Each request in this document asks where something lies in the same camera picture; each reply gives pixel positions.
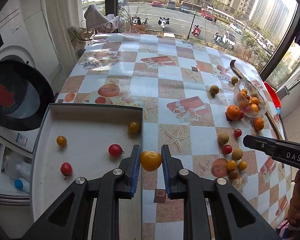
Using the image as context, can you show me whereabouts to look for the brown kiwi lower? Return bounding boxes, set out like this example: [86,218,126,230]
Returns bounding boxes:
[231,148,243,161]

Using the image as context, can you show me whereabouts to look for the red tomato beside orange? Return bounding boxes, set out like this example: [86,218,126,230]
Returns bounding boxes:
[239,111,244,120]

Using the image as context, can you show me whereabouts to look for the yellow-orange tomato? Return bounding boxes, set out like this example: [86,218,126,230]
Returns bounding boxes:
[128,121,141,134]
[140,151,162,172]

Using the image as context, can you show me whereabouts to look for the small kiwi behind bowl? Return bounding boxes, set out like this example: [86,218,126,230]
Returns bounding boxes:
[231,76,238,84]

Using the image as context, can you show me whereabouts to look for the red plastic basin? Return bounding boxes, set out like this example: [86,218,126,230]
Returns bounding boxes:
[264,82,282,108]

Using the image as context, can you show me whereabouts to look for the yellow cherry tomato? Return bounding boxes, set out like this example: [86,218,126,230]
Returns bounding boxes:
[237,161,248,172]
[226,160,237,171]

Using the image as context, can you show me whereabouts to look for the patterned checkered tablecloth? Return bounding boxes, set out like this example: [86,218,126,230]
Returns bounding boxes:
[58,34,292,227]

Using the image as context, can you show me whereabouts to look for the green-brown kiwi fruit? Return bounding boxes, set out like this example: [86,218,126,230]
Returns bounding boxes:
[209,85,219,96]

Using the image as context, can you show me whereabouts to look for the glass fruit bowl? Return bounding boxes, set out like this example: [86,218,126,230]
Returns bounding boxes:
[234,77,267,118]

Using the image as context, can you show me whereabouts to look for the white washing machine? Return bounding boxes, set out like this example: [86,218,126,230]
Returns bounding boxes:
[0,0,54,154]

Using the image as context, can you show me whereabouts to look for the orange at table edge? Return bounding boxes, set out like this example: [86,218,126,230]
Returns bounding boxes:
[253,118,264,132]

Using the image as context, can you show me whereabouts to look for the small red cherry tomato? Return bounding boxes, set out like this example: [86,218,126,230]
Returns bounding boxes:
[60,162,72,180]

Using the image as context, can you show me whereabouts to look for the dark orange cherry tomato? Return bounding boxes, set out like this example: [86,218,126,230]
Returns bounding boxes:
[228,170,239,180]

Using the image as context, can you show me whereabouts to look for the white shallow cardboard box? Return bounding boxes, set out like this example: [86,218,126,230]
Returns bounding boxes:
[31,103,142,239]

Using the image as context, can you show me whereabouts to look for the white cloth on rack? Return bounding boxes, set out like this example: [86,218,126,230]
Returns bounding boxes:
[84,4,126,33]

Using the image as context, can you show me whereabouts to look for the brown kiwi middle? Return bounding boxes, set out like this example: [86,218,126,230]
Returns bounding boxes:
[217,133,229,145]

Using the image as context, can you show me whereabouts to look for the brown kiwi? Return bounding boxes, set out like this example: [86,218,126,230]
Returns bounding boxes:
[231,148,243,161]
[217,133,229,145]

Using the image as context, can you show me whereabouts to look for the white bottle on shelf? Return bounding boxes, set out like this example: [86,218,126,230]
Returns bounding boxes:
[15,162,31,181]

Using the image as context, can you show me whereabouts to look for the large orange near bowl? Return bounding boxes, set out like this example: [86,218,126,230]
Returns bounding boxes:
[226,105,241,121]

